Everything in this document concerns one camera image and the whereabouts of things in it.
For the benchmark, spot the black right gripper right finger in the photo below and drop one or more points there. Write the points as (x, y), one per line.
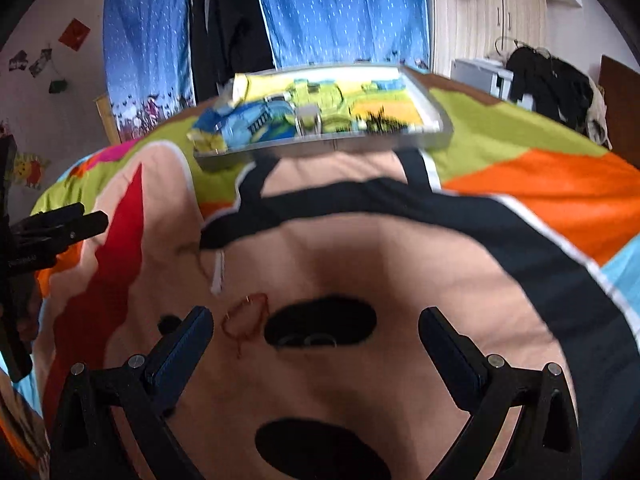
(544, 443)

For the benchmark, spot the pile of dark clothes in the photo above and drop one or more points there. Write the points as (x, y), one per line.
(558, 90)

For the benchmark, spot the red square wall decoration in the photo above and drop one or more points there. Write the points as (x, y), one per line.
(74, 35)

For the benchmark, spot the beige wooden wardrobe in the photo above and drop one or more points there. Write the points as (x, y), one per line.
(483, 29)

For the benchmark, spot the blue dotted wardrobe curtain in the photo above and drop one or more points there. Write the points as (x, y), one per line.
(147, 62)
(313, 32)

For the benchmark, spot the dark hanging clothes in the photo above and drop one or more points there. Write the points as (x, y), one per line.
(227, 37)

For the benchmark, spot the cartoon print cloth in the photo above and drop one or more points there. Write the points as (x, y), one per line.
(367, 106)

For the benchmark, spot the blue dotted wardrobe curtain left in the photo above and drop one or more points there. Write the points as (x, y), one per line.
(147, 62)

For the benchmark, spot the white pearl strand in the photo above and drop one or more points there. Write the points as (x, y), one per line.
(217, 283)

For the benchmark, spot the yellow cartoon wall sticker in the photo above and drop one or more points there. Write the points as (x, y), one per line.
(28, 169)

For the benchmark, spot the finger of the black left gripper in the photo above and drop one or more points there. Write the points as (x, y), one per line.
(49, 219)
(65, 234)

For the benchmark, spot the colourful cartoon bedspread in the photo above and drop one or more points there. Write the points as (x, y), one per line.
(524, 233)

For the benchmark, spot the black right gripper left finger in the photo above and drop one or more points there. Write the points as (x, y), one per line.
(86, 442)

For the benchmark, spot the person's left hand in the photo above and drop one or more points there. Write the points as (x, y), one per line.
(20, 329)

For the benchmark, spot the blue dotted wardrobe curtain right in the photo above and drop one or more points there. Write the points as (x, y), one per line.
(313, 32)

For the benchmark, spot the white bedside cabinet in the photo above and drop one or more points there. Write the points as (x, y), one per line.
(484, 75)

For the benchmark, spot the brown wooden headboard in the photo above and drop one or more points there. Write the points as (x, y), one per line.
(621, 87)

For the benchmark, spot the clear plastic jewelry clip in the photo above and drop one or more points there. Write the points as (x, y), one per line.
(307, 120)

